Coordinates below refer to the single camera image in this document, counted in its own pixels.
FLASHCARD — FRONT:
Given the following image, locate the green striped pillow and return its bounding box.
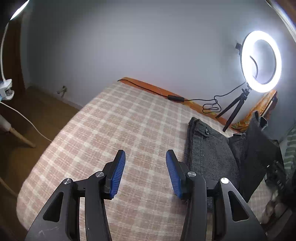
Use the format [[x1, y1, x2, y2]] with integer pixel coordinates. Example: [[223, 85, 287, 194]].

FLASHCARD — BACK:
[[280, 126, 296, 179]]

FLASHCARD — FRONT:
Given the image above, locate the orange patterned scarf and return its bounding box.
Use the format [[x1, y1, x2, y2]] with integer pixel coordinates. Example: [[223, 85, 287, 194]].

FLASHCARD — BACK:
[[231, 90, 278, 133]]

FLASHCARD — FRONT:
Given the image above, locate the pink plaid bed sheet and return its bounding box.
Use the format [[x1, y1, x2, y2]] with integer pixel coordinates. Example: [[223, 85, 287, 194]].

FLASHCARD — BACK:
[[16, 82, 273, 241]]

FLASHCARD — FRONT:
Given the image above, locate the black mini tripod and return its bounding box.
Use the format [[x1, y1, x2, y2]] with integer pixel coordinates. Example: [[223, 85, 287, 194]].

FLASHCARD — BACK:
[[216, 84, 252, 132]]

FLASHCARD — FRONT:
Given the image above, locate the wooden chair leg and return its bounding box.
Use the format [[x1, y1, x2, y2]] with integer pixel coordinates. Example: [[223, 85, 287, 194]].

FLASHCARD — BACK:
[[0, 115, 36, 148]]

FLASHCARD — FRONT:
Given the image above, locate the white clip lamp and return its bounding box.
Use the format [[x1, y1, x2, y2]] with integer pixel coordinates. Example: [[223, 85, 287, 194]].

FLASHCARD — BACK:
[[1, 1, 30, 101]]

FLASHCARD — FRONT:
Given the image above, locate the black ring light cable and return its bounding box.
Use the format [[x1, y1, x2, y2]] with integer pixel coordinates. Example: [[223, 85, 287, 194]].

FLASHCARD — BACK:
[[117, 79, 247, 114]]

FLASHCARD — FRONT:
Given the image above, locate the white ring light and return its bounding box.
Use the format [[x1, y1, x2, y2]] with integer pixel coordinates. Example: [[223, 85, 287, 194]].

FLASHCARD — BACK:
[[235, 30, 282, 93]]

